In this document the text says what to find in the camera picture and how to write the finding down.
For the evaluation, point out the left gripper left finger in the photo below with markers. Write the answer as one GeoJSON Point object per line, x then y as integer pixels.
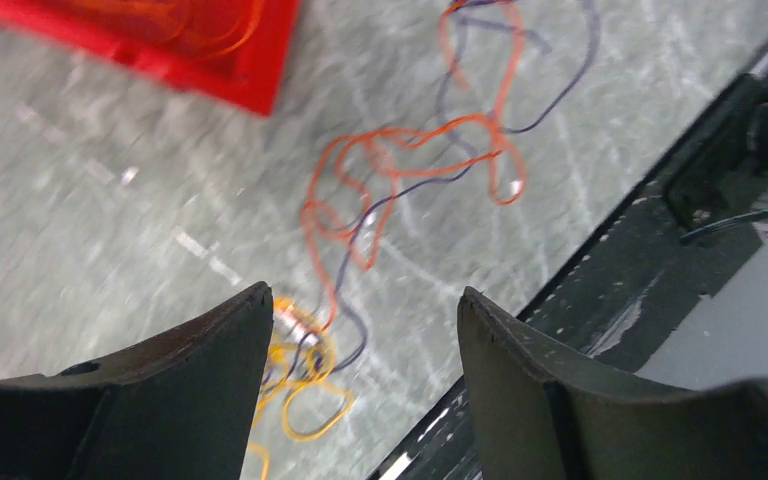
{"type": "Point", "coordinates": [178, 405]}

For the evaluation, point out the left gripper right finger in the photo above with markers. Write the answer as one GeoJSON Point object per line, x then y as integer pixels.
{"type": "Point", "coordinates": [541, 410]}

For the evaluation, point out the right red plastic bin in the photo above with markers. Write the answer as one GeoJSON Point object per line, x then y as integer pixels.
{"type": "Point", "coordinates": [233, 51]}

